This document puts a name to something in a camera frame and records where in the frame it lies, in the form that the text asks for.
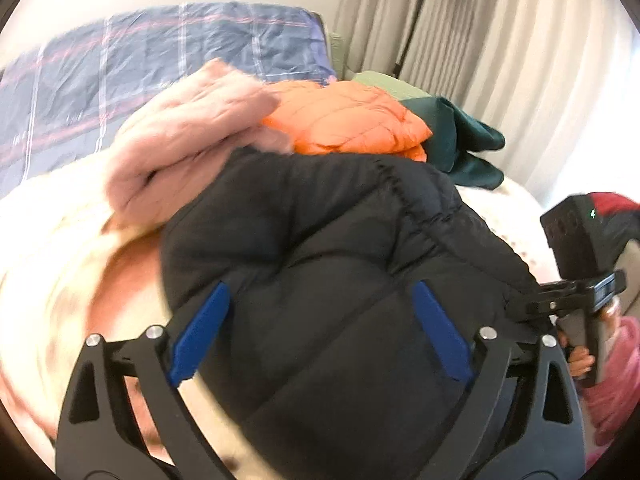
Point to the light green pillow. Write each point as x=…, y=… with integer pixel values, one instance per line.
x=385, y=85

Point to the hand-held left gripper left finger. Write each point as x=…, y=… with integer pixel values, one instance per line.
x=200, y=330

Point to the pink puffer jacket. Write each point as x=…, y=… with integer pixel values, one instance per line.
x=190, y=135

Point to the black puffer jacket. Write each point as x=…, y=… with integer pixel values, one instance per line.
x=325, y=260

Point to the person's right hand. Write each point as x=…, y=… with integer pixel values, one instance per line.
x=580, y=360

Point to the red and dark garment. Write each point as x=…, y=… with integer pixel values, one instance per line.
x=617, y=215

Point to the orange puffer jacket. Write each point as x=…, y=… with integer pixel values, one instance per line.
x=350, y=120

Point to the blue plaid duvet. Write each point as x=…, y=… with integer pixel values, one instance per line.
x=150, y=60

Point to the cream plush blanket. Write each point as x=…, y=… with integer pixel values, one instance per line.
x=75, y=260

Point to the grey pleated curtain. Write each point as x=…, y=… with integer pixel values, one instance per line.
x=525, y=60

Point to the person's right forearm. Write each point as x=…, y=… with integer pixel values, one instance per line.
x=620, y=385

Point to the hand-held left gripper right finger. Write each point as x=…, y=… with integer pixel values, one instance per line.
x=440, y=330

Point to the dark teal garment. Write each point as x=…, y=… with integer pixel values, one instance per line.
x=460, y=140

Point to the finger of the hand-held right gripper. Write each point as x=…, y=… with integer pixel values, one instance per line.
x=550, y=300

